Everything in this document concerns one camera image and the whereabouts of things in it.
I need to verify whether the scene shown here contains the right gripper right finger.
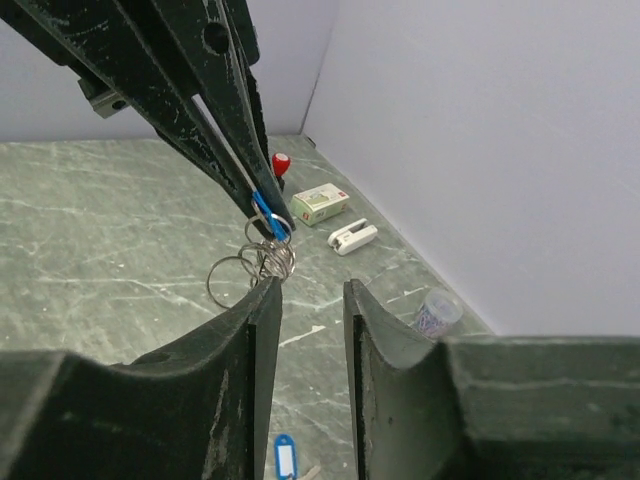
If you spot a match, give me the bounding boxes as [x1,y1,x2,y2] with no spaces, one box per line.
[343,280,639,479]

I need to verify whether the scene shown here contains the green white staples box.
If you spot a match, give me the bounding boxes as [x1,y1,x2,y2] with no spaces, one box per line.
[290,183,350,226]

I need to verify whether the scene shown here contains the white small stapler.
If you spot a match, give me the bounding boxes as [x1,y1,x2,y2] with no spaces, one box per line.
[327,218,378,256]

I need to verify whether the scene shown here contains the blue key tag with key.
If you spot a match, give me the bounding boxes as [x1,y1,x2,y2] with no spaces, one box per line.
[274,434,321,480]

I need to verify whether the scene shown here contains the red black stamp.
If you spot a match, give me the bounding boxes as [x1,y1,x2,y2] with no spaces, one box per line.
[271,152,291,190]

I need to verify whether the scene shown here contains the metal disc keyring holder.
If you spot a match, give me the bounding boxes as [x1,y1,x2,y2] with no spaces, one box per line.
[205,215,296,310]

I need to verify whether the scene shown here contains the clear jar of paperclips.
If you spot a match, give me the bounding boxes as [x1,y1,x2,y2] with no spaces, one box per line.
[412,287,464,339]

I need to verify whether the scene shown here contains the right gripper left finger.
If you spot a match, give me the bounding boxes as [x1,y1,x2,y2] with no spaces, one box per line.
[1,277,282,479]

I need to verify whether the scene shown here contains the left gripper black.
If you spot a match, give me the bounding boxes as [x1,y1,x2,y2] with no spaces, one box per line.
[1,1,291,225]

